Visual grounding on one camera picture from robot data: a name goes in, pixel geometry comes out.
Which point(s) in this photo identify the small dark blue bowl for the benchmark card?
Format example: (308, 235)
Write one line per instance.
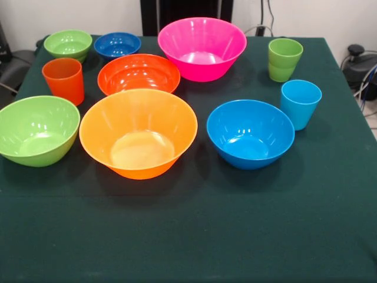
(117, 45)

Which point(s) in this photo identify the large green bowl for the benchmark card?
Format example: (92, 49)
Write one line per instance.
(35, 132)

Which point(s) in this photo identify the light blue bowl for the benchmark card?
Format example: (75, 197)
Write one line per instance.
(250, 135)

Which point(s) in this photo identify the large orange bowl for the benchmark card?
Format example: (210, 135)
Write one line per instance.
(138, 132)

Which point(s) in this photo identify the green cup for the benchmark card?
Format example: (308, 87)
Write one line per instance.
(284, 67)

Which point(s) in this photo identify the red-orange cup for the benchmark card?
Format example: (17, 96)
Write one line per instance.
(66, 88)

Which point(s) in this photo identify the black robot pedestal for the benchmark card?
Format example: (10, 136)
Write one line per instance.
(150, 17)

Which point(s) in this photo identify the light blue cup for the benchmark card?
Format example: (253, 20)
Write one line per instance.
(299, 112)

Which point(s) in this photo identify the small green bowl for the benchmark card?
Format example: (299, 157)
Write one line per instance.
(67, 44)

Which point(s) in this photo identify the black stand base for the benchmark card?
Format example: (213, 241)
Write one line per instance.
(359, 65)

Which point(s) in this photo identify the red-orange bowl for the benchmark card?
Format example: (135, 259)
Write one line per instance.
(138, 73)

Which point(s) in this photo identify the dark green tablecloth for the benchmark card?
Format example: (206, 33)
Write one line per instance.
(188, 230)

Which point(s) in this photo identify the black power plug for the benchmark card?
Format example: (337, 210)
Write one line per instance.
(260, 30)

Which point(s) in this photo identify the large pink bowl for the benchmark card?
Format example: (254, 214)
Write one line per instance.
(203, 44)

